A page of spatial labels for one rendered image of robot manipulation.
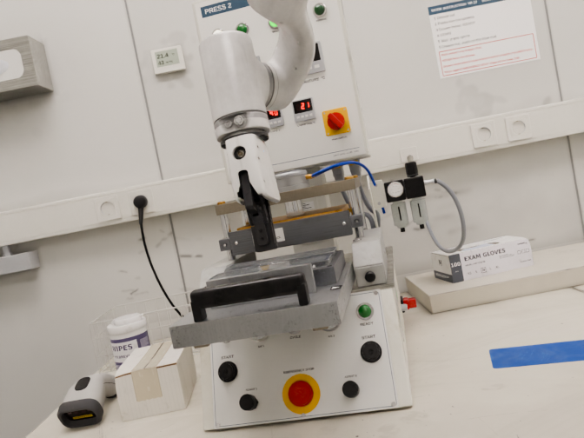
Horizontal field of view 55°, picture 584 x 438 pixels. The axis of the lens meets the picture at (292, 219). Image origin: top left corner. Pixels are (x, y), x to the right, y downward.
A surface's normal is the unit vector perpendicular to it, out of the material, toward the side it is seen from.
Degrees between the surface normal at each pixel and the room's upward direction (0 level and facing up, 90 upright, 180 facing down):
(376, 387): 65
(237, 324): 90
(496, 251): 87
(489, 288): 90
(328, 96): 90
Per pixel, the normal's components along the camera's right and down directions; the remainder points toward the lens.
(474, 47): 0.00, 0.05
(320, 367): -0.23, -0.33
